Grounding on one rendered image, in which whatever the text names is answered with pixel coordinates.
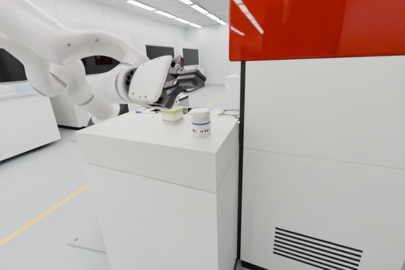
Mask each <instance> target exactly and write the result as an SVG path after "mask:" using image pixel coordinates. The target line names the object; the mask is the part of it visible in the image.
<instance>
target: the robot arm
mask: <svg viewBox="0 0 405 270"><path fill-rule="evenodd" d="M0 48H3V49H5V50H6V51H7V52H9V53H10V54H11V55H13V56H14V57H16V58H17V59H18V60H19V61H20V62H21V63H22V64H23V65H24V68H25V73H26V76H27V80H28V82H29V84H30V85H31V87H32V88H33V89H34V90H35V91H36V92H37V93H39V94H41V95H43V96H47V97H53V96H57V95H58V94H59V93H61V92H62V91H63V90H64V89H65V88H66V87H67V86H68V85H69V88H68V92H67V96H68V98H69V99H70V100H71V101H72V102H74V103H76V104H77V105H79V106H80V107H81V108H83V109H84V110H85V111H87V112H89V113H90V114H91V115H92V121H93V123H94V124H98V123H100V122H104V121H106V120H109V119H111V118H115V117H117V116H118V115H119V112H120V105H119V104H138V105H141V106H144V107H148V108H155V109H160V110H170V109H172V108H173V106H174V105H175V103H176V100H177V97H178V95H179V94H180V93H183V92H185V91H186V90H187V89H196V88H197V87H204V86H205V83H204V82H205V81H206V79H207V78H206V77H205V76H204V75H203V74H202V73H201V72H200V71H199V70H198V69H189V70H185V69H184V61H185V59H184V58H183V57H182V56H181V55H178V56H176V57H174V58H172V56H171V55H166V56H162V57H158V58H155V59H153V60H150V59H149V58H148V57H147V56H146V55H145V54H144V53H142V52H141V51H140V50H138V49H137V48H136V47H134V46H133V45H132V44H130V43H128V42H127V41H126V40H124V39H123V38H121V37H119V36H117V35H114V34H112V33H108V32H105V31H98V30H72V29H69V28H67V27H65V26H64V25H62V24H61V23H60V22H58V21H57V20H55V19H54V18H53V17H51V16H50V15H49V14H48V13H46V12H45V11H43V10H42V9H41V8H39V7H38V6H37V5H36V4H34V3H32V2H31V1H30V0H0ZM93 55H104V56H108V57H111V58H114V59H116V60H118V61H119V62H120V63H119V64H118V65H117V66H116V67H115V68H114V69H112V70H110V71H108V72H106V73H102V74H99V75H97V76H96V77H95V78H94V79H93V81H92V84H91V86H90V85H89V84H88V83H87V81H86V73H85V68H84V65H83V63H82V61H81V60H80V59H81V58H84V57H89V56H93Z"/></svg>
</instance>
